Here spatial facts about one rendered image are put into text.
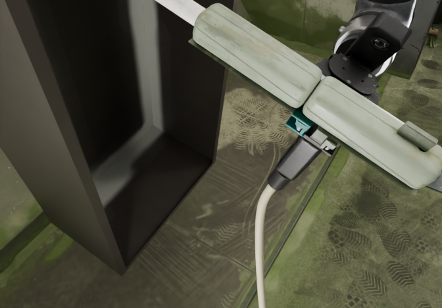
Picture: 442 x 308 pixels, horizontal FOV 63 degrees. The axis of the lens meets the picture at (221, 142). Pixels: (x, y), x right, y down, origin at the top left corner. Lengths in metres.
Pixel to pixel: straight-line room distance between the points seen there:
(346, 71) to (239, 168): 1.63
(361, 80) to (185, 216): 1.54
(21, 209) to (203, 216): 0.91
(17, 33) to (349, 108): 0.42
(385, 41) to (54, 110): 0.49
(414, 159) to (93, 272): 1.70
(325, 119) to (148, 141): 1.31
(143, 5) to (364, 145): 1.01
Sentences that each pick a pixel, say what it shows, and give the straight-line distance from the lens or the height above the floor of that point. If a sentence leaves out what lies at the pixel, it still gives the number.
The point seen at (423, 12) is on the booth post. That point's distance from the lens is 2.67.
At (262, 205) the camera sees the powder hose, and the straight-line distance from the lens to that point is 0.63.
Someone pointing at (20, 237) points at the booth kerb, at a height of 0.13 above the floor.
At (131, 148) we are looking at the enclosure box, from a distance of 1.65.
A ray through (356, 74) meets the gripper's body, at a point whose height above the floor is 1.38.
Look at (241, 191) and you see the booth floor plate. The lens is 2.00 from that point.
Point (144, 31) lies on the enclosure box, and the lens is 1.35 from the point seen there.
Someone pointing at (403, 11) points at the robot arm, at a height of 1.38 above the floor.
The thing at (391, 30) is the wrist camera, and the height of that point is 1.45.
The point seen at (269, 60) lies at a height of 1.45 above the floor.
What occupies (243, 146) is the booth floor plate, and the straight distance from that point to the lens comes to 2.21.
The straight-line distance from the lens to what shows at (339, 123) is 0.40.
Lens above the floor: 1.68
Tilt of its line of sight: 47 degrees down
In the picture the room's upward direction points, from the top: 7 degrees counter-clockwise
